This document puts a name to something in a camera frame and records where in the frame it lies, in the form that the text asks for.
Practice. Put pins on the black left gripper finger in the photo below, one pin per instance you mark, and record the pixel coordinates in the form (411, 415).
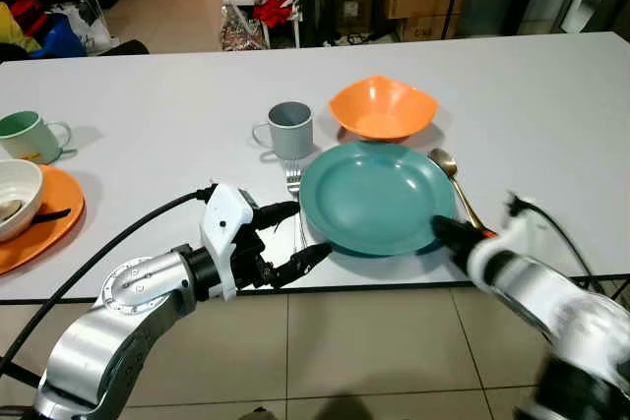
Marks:
(278, 213)
(300, 265)

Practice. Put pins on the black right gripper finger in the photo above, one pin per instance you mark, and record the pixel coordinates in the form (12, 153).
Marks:
(448, 233)

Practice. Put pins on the teal plate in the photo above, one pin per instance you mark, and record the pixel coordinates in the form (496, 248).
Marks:
(379, 199)

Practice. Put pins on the grey mug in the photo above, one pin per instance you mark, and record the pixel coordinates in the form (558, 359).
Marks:
(292, 135)

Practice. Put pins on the orange bowl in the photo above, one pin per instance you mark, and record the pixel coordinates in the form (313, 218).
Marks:
(382, 110)

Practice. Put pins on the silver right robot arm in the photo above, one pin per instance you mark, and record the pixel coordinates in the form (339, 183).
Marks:
(561, 322)

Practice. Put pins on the silver metal fork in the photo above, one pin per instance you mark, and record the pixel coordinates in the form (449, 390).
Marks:
(292, 179)

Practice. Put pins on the patterned bag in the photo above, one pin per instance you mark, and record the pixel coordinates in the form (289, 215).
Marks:
(241, 34)

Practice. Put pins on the orange plate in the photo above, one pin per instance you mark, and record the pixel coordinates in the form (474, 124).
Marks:
(59, 233)

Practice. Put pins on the red cloth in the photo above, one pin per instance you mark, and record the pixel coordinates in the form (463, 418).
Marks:
(274, 10)

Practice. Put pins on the black utensil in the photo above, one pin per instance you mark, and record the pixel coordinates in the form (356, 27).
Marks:
(51, 215)

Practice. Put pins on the white bowl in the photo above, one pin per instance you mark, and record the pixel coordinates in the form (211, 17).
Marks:
(18, 189)

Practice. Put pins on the light green mug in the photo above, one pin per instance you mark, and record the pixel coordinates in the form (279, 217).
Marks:
(25, 140)

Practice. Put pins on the blue bag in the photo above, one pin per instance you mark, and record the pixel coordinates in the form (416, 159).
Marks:
(59, 38)

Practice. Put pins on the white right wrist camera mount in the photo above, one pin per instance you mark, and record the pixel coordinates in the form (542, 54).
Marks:
(502, 258)

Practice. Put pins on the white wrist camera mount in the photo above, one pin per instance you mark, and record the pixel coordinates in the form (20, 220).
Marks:
(224, 223)
(502, 258)

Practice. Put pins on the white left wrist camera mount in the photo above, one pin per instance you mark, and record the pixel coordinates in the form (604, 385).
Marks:
(224, 223)

